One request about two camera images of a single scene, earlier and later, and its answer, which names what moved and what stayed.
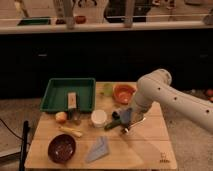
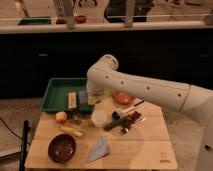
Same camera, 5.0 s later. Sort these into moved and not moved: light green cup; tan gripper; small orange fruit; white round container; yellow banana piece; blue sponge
Moved: tan gripper; blue sponge
Not moved: small orange fruit; light green cup; white round container; yellow banana piece
